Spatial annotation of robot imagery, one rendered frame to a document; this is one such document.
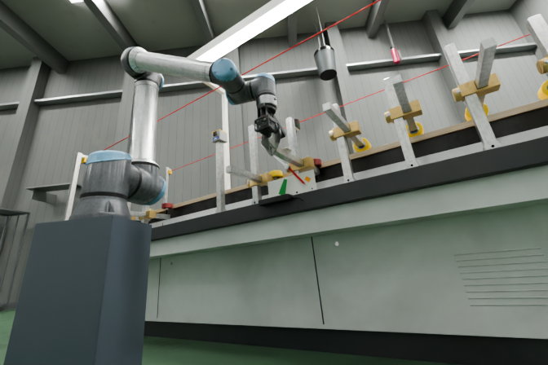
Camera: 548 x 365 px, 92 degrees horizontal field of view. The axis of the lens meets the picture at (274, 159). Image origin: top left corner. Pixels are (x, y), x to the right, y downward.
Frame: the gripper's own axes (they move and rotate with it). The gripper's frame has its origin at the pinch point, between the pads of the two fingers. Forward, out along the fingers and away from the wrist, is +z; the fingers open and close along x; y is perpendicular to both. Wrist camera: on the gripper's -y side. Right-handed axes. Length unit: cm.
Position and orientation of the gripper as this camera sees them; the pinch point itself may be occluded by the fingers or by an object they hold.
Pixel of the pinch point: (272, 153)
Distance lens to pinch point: 106.4
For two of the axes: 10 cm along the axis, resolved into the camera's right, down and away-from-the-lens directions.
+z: 0.7, 9.2, -3.9
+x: 8.3, -2.7, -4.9
